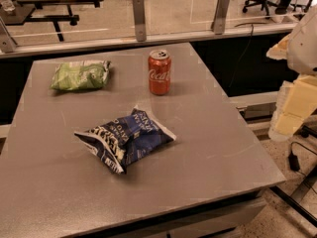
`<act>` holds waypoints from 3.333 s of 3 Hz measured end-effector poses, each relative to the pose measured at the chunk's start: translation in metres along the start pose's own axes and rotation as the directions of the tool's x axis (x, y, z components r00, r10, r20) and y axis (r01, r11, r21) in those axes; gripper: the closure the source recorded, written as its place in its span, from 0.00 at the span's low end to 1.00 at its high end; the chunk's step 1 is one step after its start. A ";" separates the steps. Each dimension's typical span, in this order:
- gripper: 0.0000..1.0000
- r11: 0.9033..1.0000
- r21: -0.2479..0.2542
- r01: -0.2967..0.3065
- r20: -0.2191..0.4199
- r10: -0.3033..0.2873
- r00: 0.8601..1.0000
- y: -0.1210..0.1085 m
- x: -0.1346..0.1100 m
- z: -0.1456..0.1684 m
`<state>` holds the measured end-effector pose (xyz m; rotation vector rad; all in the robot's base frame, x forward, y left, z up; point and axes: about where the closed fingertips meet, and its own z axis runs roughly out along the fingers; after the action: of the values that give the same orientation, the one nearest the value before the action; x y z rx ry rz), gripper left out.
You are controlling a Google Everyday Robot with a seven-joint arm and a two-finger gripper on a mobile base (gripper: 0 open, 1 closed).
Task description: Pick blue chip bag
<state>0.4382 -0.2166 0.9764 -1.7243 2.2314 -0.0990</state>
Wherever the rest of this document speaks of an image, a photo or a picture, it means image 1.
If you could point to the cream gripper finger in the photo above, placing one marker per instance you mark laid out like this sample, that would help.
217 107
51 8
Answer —
296 101
279 50

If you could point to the blue chip bag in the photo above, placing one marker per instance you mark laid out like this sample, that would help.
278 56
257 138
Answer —
125 140

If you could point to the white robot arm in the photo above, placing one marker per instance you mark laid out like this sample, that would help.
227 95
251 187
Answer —
302 45

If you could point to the green chip bag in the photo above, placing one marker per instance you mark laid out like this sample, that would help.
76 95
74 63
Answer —
81 75

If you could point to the red Coca-Cola can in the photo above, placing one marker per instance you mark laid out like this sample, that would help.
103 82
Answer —
159 63

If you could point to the grey drawer under table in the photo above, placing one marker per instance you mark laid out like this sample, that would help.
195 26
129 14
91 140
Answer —
206 223

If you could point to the black background table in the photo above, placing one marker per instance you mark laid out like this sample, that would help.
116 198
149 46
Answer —
49 11

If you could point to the plastic water bottle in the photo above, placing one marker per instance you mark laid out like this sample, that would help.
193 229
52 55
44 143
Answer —
7 6

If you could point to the black power adapter with cable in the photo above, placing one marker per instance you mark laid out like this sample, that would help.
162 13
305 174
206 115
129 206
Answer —
294 166

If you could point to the right metal glass post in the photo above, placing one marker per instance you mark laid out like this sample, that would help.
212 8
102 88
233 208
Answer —
219 22

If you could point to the metal glass post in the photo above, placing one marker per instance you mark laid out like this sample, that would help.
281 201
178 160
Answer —
219 22
7 43
139 20

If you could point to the middle metal glass post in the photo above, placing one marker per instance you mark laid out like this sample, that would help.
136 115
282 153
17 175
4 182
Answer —
139 20

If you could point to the left metal glass post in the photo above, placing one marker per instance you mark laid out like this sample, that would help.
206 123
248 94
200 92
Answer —
7 43

